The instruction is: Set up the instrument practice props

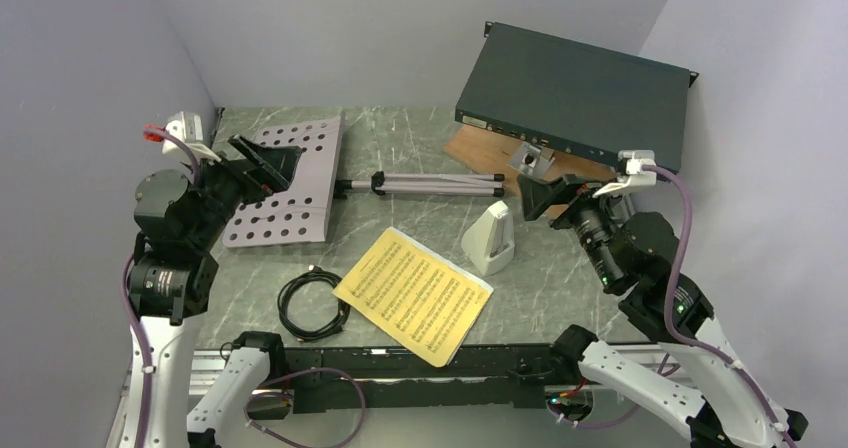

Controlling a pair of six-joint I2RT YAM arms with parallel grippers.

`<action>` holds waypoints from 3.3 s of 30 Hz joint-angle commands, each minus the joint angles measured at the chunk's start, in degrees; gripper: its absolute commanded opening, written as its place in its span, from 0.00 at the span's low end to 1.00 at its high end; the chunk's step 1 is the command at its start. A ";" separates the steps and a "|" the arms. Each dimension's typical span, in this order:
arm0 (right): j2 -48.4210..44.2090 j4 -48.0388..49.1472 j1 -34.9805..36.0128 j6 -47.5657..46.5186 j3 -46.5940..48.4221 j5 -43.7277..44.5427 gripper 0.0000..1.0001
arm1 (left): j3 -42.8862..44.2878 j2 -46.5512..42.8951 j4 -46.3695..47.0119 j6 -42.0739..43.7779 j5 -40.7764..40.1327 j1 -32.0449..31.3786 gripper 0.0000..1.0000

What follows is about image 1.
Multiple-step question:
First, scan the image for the dark green rack unit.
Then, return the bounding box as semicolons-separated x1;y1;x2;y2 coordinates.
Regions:
455;22;698;173

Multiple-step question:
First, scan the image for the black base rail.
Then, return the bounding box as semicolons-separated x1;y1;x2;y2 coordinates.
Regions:
258;343;584;414

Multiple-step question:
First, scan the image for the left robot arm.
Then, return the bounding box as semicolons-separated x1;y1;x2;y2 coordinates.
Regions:
120;127;303;447

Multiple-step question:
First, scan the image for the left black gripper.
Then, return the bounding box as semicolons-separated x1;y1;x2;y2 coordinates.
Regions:
183;131;301;247

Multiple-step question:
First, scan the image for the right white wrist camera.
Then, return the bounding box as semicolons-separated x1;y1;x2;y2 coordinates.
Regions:
592;150;657;198

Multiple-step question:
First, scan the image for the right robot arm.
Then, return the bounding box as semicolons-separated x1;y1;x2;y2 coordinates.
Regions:
518;175;809;447

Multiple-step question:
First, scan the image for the white metronome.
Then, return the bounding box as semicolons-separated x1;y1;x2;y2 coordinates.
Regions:
461;201;516;276

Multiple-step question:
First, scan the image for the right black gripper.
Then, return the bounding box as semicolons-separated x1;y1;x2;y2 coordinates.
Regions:
515;171;628;287

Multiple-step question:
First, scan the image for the white perforated music stand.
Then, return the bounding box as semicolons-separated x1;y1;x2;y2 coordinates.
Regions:
222;114;505;248

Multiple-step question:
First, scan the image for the wooden base board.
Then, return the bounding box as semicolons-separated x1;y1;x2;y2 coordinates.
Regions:
443;125;615;197

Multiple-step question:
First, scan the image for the yellow sheet music book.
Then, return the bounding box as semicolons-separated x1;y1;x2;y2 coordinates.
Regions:
333;227;493;368

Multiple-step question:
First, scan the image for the metal mounting bracket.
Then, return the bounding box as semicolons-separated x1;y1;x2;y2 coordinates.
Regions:
508;142;555;180

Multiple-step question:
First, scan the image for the coiled black cable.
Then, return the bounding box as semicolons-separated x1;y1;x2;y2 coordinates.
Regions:
276;266;352;344

